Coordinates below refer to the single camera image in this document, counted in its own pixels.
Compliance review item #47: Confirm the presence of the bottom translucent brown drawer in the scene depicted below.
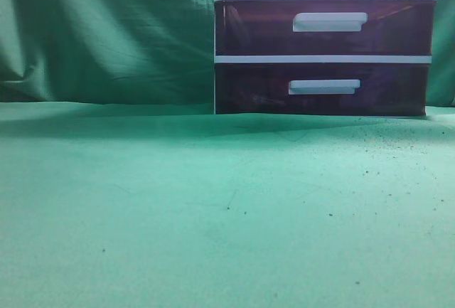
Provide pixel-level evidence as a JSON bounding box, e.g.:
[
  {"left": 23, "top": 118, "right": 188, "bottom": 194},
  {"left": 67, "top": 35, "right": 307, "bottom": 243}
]
[{"left": 215, "top": 63, "right": 429, "bottom": 116}]

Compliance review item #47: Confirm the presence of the translucent brown drawer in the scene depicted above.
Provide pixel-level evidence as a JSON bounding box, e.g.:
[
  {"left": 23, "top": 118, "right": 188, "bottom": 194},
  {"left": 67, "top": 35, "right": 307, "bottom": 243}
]
[
  {"left": 215, "top": 0, "right": 434, "bottom": 55},
  {"left": 215, "top": 63, "right": 429, "bottom": 116}
]

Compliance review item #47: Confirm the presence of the middle translucent brown drawer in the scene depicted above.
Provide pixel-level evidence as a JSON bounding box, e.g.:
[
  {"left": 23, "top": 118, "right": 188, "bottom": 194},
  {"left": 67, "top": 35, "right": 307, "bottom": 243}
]
[{"left": 215, "top": 0, "right": 434, "bottom": 55}]

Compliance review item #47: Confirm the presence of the green table cloth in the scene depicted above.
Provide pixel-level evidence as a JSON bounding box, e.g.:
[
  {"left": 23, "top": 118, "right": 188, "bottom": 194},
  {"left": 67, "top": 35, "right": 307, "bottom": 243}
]
[{"left": 1, "top": 102, "right": 454, "bottom": 307}]

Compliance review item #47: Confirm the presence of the green backdrop cloth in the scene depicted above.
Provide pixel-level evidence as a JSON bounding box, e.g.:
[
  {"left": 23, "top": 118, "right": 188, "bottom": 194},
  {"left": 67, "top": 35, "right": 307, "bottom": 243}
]
[{"left": 0, "top": 0, "right": 455, "bottom": 108}]

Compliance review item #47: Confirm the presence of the white plastic drawer cabinet frame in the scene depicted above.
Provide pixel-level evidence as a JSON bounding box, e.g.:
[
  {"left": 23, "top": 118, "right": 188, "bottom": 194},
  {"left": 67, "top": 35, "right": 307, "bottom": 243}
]
[{"left": 213, "top": 0, "right": 441, "bottom": 116}]

